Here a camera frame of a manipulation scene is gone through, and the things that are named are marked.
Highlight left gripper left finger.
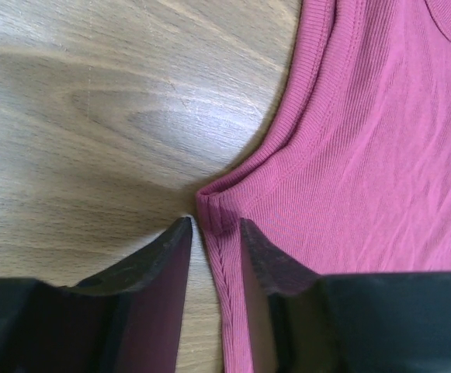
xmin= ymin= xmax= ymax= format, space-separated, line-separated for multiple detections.
xmin=0 ymin=217 xmax=193 ymax=372

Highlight maroon tank top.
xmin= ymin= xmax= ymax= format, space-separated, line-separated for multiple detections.
xmin=196 ymin=1 xmax=451 ymax=372

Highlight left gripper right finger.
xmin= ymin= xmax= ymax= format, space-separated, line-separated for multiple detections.
xmin=241 ymin=219 xmax=451 ymax=372

